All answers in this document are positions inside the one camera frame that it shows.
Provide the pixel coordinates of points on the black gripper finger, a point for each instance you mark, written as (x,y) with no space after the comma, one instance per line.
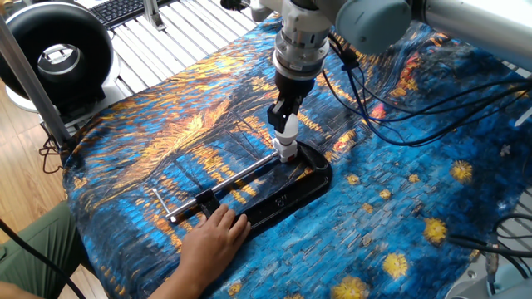
(297,106)
(278,118)

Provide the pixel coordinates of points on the white wrist mounted box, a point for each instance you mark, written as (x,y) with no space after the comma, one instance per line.
(307,21)

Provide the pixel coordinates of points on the starry night painted tablecloth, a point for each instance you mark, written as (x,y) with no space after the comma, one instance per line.
(374,207)

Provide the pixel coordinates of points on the white light bulb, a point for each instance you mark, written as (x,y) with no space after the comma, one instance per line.
(291,133)

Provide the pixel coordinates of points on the person's right forearm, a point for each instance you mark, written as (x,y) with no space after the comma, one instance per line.
(178,288)

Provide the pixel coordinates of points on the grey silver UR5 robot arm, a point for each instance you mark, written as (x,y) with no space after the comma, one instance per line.
(374,25)

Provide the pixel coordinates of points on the person's right hand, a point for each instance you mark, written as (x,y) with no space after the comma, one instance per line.
(212,249)

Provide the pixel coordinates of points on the green trousers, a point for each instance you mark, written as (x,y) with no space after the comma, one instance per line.
(37,249)

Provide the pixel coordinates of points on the aluminium frame post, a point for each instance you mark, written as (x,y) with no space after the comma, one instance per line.
(154,16)
(29,79)

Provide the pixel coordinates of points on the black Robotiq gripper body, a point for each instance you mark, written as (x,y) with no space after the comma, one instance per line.
(295,87)

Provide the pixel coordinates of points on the black computer keyboard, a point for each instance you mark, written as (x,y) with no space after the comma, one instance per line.
(120,10)

